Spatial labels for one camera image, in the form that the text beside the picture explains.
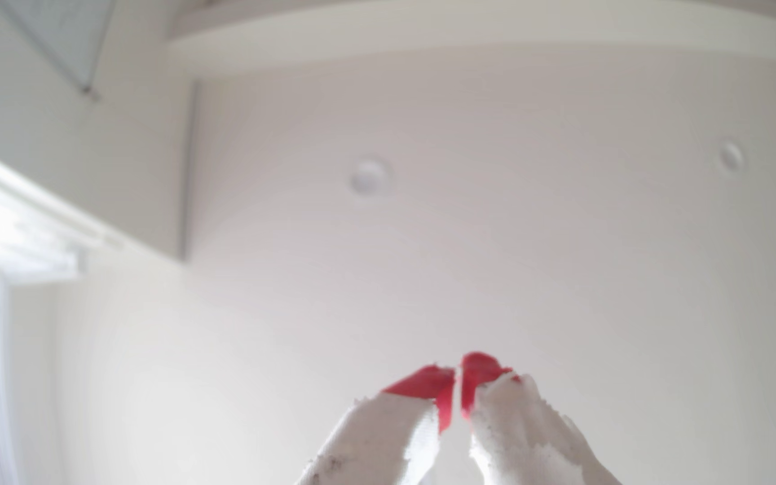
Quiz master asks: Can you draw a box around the white curtain rail box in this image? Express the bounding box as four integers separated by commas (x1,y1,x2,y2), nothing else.
0,133,126,285

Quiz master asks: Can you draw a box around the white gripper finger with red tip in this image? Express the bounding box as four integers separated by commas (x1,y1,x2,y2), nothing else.
295,365,457,485
461,351,622,485

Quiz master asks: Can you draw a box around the round white ceiling light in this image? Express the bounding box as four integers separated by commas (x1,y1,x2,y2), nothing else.
349,156,391,198
717,138,747,174

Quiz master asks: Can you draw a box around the grey framed wall panel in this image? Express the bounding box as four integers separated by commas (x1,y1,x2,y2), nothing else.
0,0,119,102

